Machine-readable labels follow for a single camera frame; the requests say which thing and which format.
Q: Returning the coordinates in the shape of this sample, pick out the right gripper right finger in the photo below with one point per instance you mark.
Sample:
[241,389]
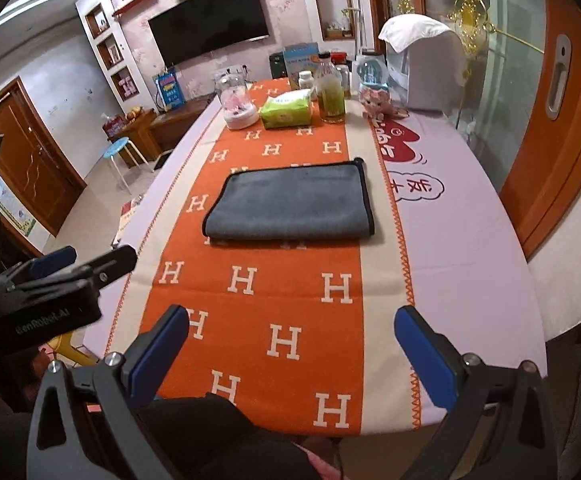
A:
[520,443]

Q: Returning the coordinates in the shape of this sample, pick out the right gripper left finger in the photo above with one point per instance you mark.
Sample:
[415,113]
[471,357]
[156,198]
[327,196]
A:
[84,423]

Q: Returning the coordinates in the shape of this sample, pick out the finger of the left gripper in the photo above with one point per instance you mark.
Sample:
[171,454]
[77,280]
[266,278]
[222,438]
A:
[53,262]
[105,270]

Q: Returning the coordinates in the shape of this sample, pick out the purple and grey towel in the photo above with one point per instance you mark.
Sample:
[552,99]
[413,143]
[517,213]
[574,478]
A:
[315,202]

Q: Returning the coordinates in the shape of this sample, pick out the stack of books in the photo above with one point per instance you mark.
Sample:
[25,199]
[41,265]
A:
[127,212]

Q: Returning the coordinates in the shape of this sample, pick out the brown wooden door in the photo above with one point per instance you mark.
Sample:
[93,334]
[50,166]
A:
[31,162]

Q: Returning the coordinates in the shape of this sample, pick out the blue round stool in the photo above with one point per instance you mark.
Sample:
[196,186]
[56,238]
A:
[113,153]

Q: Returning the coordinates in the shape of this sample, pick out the wooden tv cabinet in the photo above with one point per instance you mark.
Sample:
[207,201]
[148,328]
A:
[154,134]

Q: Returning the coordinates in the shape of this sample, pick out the blue standing box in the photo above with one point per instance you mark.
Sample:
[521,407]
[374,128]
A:
[170,95]

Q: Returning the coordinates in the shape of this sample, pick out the pink printed tablecloth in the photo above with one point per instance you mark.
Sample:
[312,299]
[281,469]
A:
[469,275]

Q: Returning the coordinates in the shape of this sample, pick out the orange H-pattern table runner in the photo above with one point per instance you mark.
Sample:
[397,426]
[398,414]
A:
[298,335]

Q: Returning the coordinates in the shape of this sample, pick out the glass dome pink lamp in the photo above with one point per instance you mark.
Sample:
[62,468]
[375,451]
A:
[238,110]

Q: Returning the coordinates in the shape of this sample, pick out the green tissue pack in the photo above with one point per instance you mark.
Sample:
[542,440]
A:
[291,109]

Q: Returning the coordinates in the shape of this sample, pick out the black speaker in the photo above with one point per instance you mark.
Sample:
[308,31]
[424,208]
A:
[277,65]

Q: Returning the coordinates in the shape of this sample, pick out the small white pill bottle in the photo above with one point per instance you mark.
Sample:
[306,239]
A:
[306,80]

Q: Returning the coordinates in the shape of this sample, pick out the blue white carton box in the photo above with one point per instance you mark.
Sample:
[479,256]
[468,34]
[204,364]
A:
[298,58]

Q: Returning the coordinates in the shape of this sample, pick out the glass bottle olive liquid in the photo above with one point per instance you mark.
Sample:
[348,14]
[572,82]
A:
[330,92]

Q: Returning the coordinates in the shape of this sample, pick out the pink plush toy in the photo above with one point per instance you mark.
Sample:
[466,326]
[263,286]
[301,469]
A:
[377,105]

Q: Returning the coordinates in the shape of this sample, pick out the snow globe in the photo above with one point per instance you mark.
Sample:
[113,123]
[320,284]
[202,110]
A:
[372,71]

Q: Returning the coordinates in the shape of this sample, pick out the orange framed sliding door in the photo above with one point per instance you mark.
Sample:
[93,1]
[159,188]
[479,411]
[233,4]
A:
[520,110]

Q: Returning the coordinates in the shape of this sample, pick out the white appliance with cloth cover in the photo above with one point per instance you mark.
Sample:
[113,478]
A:
[425,62]

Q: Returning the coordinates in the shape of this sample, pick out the gold hanging ornament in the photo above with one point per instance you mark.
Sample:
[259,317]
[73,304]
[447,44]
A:
[471,21]

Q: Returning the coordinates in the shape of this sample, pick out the red wall shelf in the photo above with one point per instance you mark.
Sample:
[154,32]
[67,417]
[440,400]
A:
[131,4]

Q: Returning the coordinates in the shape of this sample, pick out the black wall television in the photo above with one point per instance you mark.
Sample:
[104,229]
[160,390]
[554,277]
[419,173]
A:
[196,27]

